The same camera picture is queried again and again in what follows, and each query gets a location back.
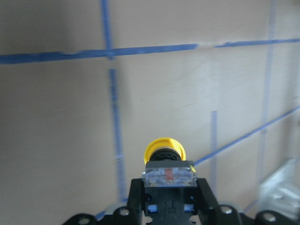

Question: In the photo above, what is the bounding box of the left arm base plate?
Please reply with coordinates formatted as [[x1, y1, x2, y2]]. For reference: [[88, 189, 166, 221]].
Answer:
[[258, 158, 300, 217]]

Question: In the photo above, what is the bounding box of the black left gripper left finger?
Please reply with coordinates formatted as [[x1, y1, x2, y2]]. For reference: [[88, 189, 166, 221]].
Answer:
[[63, 179, 144, 225]]

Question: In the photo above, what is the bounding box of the yellow push button switch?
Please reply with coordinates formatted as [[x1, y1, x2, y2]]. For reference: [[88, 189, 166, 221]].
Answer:
[[142, 137, 197, 221]]

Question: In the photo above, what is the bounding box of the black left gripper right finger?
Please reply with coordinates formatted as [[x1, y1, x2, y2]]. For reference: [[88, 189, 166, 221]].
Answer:
[[196, 178, 297, 225]]

